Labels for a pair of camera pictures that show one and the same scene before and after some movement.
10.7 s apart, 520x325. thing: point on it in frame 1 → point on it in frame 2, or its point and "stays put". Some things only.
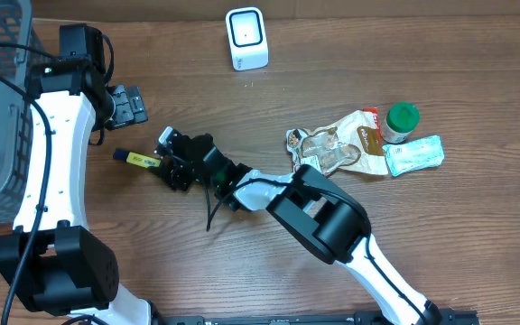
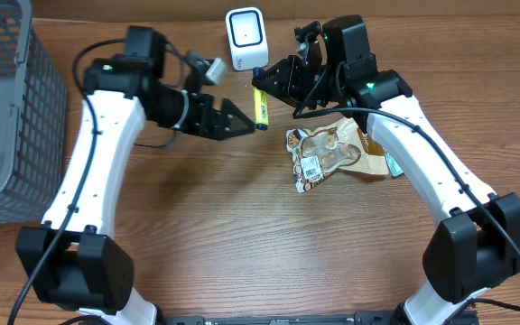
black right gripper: x=175 y=159 → x=299 y=79
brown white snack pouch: x=351 y=143 stays put
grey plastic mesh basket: x=2 y=129 stays put
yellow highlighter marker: x=123 y=153 → x=261 y=105
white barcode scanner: x=247 y=36 stays put
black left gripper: x=130 y=109 → x=201 y=114
